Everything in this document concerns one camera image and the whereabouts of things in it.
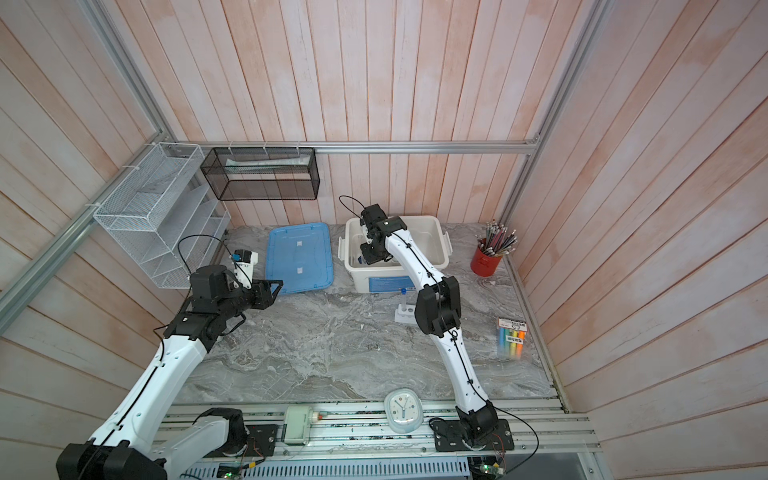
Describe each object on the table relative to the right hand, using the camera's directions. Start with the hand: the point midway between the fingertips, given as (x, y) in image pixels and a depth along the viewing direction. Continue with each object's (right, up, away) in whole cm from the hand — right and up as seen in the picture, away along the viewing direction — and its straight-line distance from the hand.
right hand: (373, 254), depth 100 cm
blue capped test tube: (+9, -11, -17) cm, 22 cm away
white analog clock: (+8, -41, -24) cm, 48 cm away
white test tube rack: (+10, -19, -7) cm, 23 cm away
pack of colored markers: (+43, -26, -10) cm, 51 cm away
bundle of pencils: (+42, +5, -1) cm, 43 cm away
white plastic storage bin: (+20, +8, +4) cm, 22 cm away
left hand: (-26, -9, -22) cm, 35 cm away
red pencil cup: (+38, -4, 0) cm, 38 cm away
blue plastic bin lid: (-28, -1, +12) cm, 31 cm away
